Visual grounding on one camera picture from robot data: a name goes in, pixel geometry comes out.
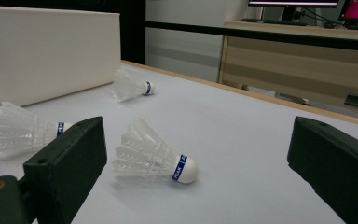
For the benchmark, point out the wooden table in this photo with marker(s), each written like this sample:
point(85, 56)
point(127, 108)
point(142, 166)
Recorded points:
point(245, 91)

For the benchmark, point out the white cabinet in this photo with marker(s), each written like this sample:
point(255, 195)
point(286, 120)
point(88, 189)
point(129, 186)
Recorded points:
point(183, 53)

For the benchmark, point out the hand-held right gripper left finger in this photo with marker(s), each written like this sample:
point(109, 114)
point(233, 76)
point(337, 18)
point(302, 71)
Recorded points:
point(68, 161)

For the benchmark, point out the white table board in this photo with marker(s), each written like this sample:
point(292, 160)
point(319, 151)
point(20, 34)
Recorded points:
point(239, 149)

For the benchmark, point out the white plastic storage bin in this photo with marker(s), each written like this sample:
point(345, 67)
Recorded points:
point(43, 53)

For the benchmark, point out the white feather shuttlecock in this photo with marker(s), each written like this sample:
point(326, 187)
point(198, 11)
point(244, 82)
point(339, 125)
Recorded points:
point(149, 155)
point(21, 130)
point(127, 85)

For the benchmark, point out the light wooden desk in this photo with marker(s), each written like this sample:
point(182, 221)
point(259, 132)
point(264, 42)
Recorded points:
point(292, 65)

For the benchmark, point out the black vertical frame post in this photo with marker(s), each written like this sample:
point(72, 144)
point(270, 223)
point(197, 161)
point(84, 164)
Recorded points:
point(133, 31)

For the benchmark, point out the black computer monitor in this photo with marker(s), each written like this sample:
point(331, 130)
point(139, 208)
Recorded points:
point(292, 3)

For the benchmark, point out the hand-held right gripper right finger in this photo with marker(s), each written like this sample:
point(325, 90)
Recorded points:
point(338, 168)

